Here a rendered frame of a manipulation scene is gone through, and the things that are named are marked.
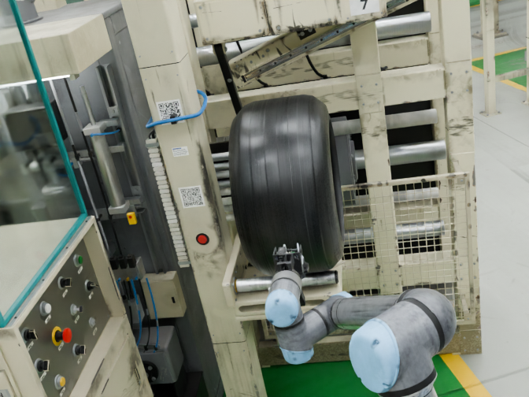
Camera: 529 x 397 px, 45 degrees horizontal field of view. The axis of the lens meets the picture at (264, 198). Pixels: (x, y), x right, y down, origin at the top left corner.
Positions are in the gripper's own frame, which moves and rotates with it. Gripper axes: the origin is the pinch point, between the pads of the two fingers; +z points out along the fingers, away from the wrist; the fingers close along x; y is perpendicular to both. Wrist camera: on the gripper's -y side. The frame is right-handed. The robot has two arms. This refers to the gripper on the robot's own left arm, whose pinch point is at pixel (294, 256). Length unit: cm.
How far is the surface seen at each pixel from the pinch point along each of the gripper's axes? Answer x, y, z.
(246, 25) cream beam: 10, 61, 48
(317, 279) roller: -2.6, -19.8, 24.3
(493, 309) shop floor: -75, -99, 131
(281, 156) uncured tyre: 1.1, 25.6, 13.2
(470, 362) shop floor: -57, -103, 94
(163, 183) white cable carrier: 43, 18, 28
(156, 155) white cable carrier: 43, 27, 27
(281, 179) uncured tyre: 1.7, 19.8, 10.0
